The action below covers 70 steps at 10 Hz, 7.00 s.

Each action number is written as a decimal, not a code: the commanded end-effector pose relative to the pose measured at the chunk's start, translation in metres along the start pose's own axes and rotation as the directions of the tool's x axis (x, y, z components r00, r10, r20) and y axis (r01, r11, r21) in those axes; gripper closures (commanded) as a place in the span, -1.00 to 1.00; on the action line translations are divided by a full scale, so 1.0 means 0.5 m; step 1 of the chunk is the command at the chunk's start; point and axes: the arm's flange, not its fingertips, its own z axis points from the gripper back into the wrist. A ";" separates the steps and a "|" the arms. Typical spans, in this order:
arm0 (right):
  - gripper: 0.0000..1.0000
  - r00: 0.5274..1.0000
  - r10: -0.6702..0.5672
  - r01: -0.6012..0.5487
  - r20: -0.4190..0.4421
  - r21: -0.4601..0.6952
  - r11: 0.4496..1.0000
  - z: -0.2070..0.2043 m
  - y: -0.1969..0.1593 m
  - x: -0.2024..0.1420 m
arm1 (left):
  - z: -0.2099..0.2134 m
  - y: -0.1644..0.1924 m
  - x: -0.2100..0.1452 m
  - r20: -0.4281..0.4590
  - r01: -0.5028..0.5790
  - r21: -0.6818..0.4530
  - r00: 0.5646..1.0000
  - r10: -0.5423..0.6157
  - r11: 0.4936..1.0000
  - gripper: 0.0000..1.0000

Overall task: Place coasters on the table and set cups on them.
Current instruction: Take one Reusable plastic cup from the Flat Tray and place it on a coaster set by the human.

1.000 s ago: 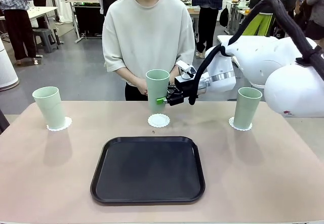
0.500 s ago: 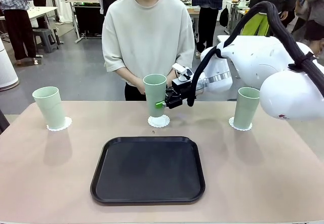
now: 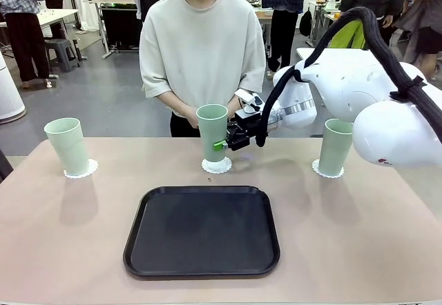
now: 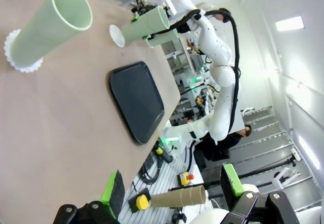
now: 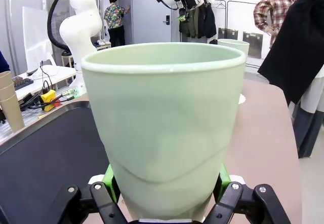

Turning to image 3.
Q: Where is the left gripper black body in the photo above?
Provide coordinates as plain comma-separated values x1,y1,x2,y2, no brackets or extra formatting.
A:
0,148,15,184

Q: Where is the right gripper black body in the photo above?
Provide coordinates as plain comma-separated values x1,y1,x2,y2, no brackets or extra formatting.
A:
236,110,265,152

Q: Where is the light green plastic cup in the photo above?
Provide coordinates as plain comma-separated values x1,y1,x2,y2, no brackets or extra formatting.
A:
44,117,90,177
195,104,229,164
318,118,354,177

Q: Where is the white lace paper coaster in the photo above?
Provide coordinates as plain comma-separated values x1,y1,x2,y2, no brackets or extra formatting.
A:
201,157,233,175
63,158,100,180
311,158,345,179

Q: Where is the person's right forearm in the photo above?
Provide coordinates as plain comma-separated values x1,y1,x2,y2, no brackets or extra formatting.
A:
159,89,194,119

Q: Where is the person's right hand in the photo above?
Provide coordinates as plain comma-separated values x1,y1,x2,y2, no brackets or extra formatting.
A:
184,106,200,128

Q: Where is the white cylindrical air purifier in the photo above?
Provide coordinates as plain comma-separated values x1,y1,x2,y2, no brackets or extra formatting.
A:
0,52,27,125

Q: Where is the person's beige shirt torso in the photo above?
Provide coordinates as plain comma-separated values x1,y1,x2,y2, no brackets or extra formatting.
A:
139,0,267,117

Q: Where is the black plastic tray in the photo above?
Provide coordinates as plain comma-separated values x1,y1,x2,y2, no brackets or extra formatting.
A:
122,185,281,280

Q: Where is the large white table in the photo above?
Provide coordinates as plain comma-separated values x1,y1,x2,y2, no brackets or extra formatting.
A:
296,47,334,61

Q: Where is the black hanging backpack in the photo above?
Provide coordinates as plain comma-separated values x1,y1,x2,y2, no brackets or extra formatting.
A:
298,7,314,38

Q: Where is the grey plastic stool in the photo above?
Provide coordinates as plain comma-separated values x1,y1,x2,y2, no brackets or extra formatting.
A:
44,38,82,73

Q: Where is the grey background desk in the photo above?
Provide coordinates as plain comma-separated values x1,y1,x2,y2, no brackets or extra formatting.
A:
308,0,341,49

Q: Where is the black background desk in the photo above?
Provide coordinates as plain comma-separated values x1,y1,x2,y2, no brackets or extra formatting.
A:
88,0,144,59

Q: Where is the small white work table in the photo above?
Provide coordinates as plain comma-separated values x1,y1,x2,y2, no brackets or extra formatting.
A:
34,8,84,40

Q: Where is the bystander in grey clothes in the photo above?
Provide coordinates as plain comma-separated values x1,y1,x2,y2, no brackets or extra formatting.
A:
393,0,442,81

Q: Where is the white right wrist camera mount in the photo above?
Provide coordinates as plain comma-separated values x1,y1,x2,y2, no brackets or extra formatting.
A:
234,89,266,115

